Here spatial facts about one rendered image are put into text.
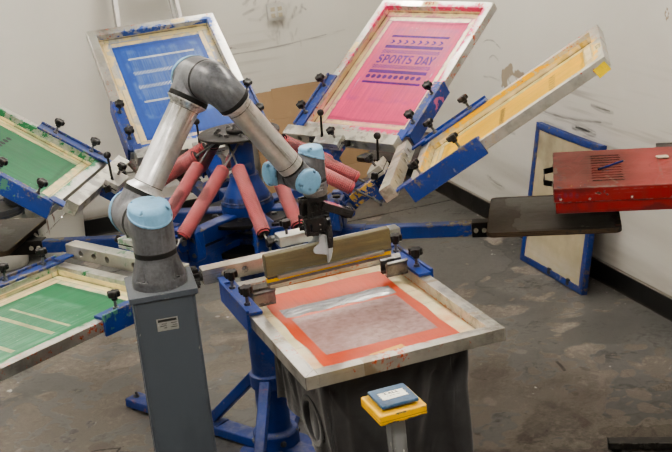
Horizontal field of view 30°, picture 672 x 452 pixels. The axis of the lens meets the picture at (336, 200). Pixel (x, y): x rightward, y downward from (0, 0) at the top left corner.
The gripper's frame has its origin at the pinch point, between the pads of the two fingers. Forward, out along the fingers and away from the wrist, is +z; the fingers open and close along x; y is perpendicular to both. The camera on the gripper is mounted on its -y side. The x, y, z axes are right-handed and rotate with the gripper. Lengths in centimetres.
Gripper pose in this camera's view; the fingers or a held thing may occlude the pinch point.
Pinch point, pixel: (328, 256)
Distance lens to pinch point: 383.2
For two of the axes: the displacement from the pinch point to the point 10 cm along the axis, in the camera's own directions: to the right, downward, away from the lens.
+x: 3.5, 2.4, -9.0
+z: 0.9, 9.5, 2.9
